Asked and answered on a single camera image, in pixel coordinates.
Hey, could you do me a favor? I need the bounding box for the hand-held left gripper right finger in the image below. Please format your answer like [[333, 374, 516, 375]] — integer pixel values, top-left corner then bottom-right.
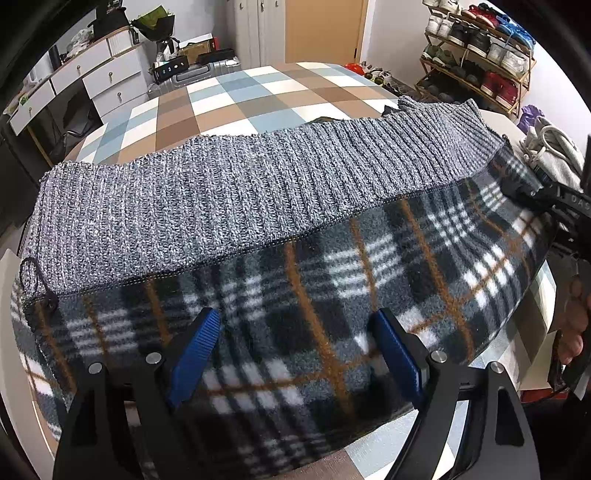
[[367, 307, 541, 480]]

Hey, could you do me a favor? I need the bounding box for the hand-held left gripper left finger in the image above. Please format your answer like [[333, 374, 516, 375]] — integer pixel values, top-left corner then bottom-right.
[[52, 307, 222, 480]]

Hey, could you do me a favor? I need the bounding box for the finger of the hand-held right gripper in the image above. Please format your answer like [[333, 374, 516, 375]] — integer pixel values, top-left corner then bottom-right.
[[501, 168, 561, 215]]

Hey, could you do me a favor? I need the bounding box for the plaid fleece jacket grey knit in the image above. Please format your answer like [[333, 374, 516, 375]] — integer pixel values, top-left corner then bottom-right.
[[14, 96, 555, 478]]

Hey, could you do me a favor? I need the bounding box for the person's right hand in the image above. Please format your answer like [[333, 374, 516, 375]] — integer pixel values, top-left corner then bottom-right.
[[554, 272, 591, 367]]

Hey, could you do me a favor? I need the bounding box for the white bag on side table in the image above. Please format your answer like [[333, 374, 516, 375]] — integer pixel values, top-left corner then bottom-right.
[[522, 115, 589, 185]]

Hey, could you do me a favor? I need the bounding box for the white low cabinet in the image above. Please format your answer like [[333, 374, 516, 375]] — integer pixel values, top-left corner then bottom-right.
[[478, 111, 527, 148]]

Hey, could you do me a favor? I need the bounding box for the purple bag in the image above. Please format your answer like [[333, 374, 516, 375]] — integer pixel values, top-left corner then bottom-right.
[[517, 104, 548, 134]]

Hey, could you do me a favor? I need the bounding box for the wooden shoe rack with shoes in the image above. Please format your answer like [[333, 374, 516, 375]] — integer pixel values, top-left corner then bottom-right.
[[418, 0, 539, 112]]

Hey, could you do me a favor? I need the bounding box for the checkered bed sheet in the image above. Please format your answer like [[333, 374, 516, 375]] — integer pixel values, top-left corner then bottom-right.
[[28, 61, 559, 480]]

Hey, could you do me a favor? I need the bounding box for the wooden door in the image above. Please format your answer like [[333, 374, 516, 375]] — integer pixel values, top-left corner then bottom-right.
[[284, 0, 370, 65]]

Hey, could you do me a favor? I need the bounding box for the dark bag under desk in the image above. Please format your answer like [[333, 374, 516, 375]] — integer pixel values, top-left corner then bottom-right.
[[46, 83, 105, 153]]

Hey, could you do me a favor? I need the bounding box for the silver suitcase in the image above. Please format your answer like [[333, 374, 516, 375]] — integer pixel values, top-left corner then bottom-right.
[[148, 58, 243, 100]]

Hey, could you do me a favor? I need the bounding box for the black box with lights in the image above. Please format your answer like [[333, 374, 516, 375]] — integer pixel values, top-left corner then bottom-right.
[[152, 58, 190, 84]]

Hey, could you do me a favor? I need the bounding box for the white desk with drawers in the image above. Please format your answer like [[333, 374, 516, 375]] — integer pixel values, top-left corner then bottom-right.
[[8, 25, 151, 139]]

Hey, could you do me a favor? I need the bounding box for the flat black box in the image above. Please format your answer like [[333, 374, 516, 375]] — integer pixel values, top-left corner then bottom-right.
[[198, 48, 236, 65]]

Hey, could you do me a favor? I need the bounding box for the small cardboard box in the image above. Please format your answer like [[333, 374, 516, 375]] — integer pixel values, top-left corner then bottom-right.
[[178, 39, 218, 58]]

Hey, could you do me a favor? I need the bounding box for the white wardrobe cabinet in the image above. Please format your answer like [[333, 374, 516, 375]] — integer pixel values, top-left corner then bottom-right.
[[228, 0, 287, 70]]

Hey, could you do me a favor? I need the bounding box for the dark wrapped flower bouquet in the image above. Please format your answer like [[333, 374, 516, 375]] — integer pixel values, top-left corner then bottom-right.
[[131, 6, 178, 51]]

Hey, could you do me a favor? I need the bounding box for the white crumpled bag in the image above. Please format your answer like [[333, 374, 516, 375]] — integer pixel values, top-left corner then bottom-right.
[[65, 28, 95, 58]]

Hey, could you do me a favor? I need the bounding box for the black backpack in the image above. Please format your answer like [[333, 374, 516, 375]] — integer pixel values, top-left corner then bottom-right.
[[90, 7, 132, 40]]

